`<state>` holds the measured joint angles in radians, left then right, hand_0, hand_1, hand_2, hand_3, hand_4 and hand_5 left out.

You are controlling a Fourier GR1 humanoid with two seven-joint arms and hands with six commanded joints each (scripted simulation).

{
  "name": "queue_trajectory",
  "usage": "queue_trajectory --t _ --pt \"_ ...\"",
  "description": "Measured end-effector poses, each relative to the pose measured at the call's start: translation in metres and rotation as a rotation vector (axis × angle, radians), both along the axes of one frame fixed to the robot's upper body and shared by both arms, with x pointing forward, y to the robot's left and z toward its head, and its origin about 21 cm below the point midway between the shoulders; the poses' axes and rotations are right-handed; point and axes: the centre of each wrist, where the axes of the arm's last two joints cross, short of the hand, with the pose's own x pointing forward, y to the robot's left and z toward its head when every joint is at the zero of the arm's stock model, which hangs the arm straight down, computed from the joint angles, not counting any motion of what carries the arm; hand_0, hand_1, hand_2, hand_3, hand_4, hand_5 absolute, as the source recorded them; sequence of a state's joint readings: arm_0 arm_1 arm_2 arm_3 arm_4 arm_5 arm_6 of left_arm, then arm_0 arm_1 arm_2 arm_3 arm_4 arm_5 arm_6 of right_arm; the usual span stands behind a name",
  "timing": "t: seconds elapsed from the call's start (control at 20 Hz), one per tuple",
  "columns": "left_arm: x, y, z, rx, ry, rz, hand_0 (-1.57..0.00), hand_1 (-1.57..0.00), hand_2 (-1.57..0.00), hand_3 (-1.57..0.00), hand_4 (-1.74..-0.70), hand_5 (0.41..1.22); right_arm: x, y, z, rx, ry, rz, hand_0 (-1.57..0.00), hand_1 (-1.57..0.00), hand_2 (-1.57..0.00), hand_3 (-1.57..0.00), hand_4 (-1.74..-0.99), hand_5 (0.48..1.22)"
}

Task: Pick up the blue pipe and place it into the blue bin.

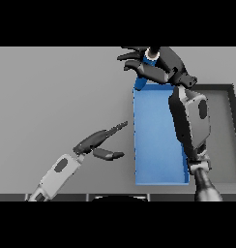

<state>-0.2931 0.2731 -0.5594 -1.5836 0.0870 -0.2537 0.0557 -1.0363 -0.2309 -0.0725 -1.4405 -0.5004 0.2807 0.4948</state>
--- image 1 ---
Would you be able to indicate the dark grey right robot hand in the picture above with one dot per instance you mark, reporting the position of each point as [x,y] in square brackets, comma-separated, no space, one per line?
[166,68]

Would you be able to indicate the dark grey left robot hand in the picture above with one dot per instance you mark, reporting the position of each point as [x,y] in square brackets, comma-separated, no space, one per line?
[91,142]

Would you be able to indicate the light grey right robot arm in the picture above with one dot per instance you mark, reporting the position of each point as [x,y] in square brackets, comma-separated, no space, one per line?
[194,116]

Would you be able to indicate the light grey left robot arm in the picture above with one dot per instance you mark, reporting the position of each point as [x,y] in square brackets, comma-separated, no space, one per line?
[57,176]

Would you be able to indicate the blue bin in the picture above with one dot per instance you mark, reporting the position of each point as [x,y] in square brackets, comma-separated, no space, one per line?
[157,135]

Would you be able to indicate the dark grey bin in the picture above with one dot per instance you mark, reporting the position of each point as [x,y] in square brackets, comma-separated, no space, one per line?
[223,135]

